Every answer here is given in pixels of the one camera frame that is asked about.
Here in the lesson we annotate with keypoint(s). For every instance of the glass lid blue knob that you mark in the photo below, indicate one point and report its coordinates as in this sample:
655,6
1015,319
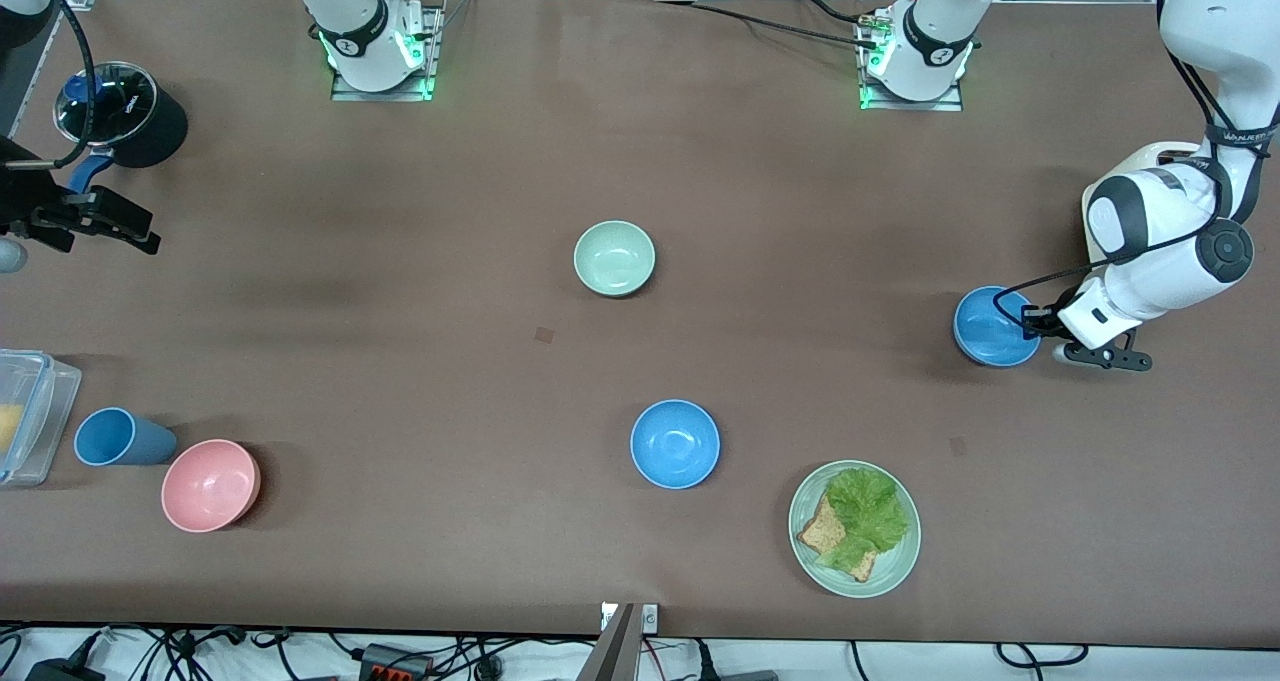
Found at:
120,111

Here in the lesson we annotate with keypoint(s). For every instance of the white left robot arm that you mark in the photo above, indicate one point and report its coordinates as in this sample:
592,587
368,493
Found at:
1220,21

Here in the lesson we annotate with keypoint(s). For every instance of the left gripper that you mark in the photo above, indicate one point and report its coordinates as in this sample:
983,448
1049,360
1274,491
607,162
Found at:
1047,322

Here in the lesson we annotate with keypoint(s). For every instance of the brown bread slice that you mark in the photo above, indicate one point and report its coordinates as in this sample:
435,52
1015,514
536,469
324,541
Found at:
822,533

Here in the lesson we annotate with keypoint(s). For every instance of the black power adapter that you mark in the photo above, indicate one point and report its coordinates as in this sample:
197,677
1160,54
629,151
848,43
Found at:
60,673

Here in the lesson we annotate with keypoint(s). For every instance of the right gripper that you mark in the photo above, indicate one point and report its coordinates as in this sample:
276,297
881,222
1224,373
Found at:
22,204

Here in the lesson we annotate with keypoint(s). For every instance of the clear plastic food container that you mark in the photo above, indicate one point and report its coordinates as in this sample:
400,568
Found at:
50,401

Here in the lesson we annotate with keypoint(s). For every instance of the blue plastic cup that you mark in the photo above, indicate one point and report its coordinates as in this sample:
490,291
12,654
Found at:
125,439

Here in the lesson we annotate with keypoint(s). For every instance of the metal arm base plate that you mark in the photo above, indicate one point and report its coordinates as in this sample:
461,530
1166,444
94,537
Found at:
385,96
905,105

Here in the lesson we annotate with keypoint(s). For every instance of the green lettuce leaf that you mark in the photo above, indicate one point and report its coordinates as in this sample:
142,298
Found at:
870,511

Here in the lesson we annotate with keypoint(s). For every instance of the pale green plate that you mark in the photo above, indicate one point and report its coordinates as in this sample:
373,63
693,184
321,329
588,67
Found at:
890,569

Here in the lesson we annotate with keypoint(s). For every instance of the blue bowl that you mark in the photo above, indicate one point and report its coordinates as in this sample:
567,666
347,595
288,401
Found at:
985,331
675,444

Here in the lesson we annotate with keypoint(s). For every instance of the small white table bracket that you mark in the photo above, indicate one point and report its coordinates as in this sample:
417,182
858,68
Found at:
650,618

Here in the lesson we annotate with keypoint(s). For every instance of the pink bowl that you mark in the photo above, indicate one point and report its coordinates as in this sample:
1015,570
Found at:
210,486

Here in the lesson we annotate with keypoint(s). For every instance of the yellow food piece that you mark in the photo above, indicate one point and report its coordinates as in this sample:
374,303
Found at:
8,426

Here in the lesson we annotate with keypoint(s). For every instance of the grey camera stand pole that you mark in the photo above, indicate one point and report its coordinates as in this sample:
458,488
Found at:
612,656

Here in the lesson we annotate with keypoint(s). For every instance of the black orange power strip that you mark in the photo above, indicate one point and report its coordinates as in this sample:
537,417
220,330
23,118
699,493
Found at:
395,666

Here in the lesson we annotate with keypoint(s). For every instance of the white round object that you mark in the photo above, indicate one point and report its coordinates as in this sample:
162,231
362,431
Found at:
1150,156

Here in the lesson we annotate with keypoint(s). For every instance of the pale green bowl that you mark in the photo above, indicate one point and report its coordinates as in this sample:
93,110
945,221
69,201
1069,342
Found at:
615,258

